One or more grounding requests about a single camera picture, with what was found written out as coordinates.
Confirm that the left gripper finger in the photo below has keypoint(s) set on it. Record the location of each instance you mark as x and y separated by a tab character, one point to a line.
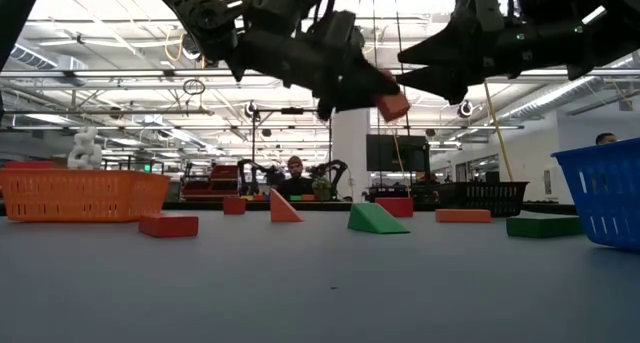
350	90
386	82

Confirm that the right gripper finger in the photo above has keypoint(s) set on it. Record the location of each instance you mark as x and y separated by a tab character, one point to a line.
440	83
445	45

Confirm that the orange rectangular block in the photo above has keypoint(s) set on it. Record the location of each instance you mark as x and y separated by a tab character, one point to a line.
394	108

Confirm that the black plastic basket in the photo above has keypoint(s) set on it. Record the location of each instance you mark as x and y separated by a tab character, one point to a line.
485	198

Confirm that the red rectangular block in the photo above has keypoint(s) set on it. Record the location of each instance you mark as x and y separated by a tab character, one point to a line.
401	207

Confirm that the green wedge block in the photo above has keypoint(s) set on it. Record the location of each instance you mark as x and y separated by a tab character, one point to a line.
372	220

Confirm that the orange triangle block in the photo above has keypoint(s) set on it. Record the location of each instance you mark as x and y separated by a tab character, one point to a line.
281	213

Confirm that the small red cube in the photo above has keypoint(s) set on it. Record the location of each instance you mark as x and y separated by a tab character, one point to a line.
234	206

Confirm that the blue plastic basket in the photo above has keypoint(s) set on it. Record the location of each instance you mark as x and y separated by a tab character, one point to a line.
610	198

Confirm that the orange plastic basket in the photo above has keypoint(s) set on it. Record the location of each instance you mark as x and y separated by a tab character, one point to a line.
80	195

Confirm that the black background robot arm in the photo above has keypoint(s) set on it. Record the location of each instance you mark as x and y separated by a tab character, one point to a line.
337	170
250	175

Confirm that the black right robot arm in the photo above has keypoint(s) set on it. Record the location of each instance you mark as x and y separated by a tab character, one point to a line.
620	28

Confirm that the white pillar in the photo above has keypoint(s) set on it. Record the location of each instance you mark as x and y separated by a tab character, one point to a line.
350	153

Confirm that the black monitor screen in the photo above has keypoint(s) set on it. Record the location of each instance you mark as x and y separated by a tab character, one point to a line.
395	153

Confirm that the small green plant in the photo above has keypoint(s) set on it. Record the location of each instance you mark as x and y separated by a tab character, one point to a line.
322	189

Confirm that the person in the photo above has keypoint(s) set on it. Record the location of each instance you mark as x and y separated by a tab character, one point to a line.
296	185
606	138

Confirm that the red storage bin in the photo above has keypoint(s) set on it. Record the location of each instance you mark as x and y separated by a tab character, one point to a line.
225	173

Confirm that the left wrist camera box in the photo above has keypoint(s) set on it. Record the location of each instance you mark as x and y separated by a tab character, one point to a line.
335	28

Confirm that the black frame stand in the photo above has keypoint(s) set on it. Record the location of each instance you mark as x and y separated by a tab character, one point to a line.
253	143

